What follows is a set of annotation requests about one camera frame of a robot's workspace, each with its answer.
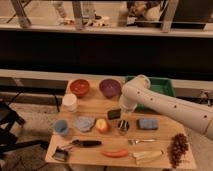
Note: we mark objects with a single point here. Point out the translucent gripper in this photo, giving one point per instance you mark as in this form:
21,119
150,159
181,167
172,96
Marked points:
125,115

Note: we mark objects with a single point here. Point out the orange carrot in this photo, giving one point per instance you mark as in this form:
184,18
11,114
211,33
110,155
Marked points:
116,154

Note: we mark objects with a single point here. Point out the metal cup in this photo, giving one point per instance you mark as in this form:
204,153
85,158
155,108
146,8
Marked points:
123,127

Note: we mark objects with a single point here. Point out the peach fruit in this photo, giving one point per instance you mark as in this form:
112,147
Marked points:
102,125

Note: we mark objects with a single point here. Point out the blue-grey cloth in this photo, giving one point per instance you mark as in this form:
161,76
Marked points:
84,124

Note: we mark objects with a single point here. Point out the red bowl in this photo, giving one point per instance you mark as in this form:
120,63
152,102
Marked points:
80,87

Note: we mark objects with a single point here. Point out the white cup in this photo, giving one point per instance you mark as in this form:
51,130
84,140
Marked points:
70,102

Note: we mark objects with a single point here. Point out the black eraser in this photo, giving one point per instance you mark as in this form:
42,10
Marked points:
114,114

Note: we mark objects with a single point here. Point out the green plastic tray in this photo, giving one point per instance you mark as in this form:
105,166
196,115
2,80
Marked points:
159,85

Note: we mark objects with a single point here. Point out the red grapes bunch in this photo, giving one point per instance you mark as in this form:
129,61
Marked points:
178,148

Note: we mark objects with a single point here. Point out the blue cup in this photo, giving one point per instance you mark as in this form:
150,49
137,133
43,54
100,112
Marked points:
61,127

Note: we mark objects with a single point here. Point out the purple bowl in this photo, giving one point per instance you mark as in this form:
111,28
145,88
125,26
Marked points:
110,88

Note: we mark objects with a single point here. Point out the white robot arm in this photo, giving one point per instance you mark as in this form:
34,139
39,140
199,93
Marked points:
192,115

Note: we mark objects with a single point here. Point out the black-handled peeler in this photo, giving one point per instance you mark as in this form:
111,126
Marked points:
82,143

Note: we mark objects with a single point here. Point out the metal fork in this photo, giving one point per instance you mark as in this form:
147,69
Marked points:
137,141

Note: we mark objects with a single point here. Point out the blue sponge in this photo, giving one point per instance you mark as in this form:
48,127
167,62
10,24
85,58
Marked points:
148,124

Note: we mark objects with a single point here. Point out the person in background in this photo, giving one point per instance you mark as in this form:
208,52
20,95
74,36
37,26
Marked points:
145,13

